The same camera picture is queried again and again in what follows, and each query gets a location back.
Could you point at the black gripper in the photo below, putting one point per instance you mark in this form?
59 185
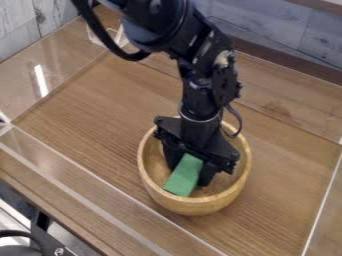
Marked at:
200 140

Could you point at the green rectangular stick block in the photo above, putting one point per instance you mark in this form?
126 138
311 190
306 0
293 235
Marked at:
184 176

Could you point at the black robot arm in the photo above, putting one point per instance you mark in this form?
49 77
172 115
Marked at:
170 26

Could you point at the wooden bowl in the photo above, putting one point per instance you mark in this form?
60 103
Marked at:
207 199

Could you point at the black table leg clamp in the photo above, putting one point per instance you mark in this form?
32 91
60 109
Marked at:
24 240

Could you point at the clear acrylic side wall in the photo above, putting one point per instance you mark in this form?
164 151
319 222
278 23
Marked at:
111 221

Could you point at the clear acrylic corner bracket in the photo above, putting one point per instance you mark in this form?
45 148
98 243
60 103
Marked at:
106 37

